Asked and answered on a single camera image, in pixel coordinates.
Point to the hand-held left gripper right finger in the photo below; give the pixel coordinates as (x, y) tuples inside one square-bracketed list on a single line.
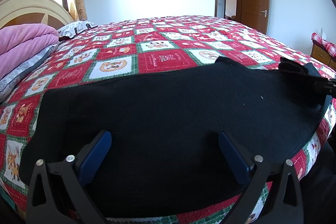
[(236, 158)]

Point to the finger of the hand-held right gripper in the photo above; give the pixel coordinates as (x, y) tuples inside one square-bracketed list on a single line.
[(313, 70), (292, 65)]

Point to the cream and brown headboard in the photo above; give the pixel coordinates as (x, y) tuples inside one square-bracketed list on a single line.
[(29, 3)]

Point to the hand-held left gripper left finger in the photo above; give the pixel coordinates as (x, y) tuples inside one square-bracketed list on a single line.
[(95, 158)]

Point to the brown wooden door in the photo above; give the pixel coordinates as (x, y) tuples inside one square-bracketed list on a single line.
[(254, 11)]

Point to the white floral pillow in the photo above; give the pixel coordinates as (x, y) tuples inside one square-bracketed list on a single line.
[(76, 27)]

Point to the red plaid cloth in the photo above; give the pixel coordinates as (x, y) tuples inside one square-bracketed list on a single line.
[(324, 43)]

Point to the black pants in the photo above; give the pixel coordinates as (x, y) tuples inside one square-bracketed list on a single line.
[(168, 113)]

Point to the red checked cartoon bed sheet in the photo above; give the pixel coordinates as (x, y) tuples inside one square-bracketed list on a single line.
[(162, 56)]

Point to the brown sofa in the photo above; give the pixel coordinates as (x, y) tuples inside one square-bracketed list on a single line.
[(231, 17)]

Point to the pink folded quilt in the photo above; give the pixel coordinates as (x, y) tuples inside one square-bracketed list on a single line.
[(23, 43)]

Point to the wooden dresser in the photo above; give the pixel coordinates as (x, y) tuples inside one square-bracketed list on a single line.
[(321, 54)]

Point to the grey patterned pillow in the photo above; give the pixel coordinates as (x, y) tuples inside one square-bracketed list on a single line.
[(23, 71)]

